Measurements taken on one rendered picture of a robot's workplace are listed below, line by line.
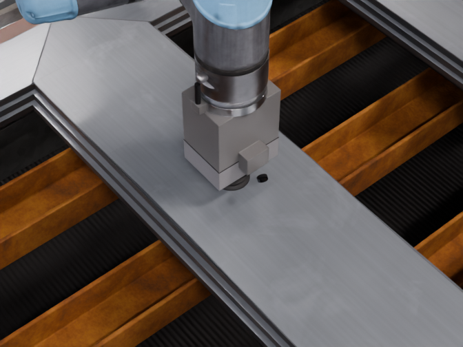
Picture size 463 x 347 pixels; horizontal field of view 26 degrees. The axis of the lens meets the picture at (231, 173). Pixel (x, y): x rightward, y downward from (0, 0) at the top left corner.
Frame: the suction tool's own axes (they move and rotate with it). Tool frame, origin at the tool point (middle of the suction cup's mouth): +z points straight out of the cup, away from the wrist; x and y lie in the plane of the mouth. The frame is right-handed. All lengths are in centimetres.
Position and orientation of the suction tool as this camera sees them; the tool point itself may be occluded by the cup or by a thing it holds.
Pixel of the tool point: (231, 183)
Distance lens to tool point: 116.0
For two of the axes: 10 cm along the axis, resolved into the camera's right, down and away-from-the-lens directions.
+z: 0.0, 6.5, 7.6
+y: 7.8, -4.8, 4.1
